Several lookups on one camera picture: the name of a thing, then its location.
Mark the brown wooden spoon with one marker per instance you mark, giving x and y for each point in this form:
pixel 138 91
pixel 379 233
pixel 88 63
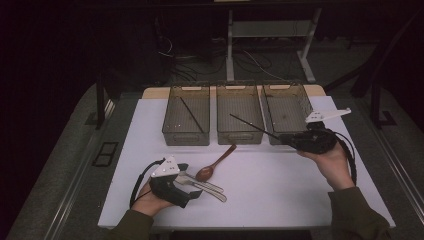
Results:
pixel 204 174

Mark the person's left hand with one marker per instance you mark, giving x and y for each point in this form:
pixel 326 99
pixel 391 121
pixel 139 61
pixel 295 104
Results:
pixel 146 203

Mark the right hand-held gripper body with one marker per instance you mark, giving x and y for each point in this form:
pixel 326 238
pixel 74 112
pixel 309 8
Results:
pixel 316 140

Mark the black floor frame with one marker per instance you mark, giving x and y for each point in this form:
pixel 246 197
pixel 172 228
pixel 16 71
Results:
pixel 106 154

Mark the silver metal utensil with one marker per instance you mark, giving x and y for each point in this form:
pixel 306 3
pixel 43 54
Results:
pixel 216 188

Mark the black metal stand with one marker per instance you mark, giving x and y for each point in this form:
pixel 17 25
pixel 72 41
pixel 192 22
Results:
pixel 375 103

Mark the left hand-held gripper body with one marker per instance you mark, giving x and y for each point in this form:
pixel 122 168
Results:
pixel 163 186

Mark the person's right hand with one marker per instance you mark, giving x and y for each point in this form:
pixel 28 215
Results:
pixel 333 166

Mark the metal floor rail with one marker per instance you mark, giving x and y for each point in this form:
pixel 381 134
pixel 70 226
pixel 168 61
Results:
pixel 70 196
pixel 400 166

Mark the smoky clear plastic bin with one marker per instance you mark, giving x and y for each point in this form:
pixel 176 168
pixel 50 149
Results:
pixel 186 110
pixel 238 106
pixel 283 106

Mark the white metal table frame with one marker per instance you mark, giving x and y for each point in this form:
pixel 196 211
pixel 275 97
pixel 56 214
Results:
pixel 229 50

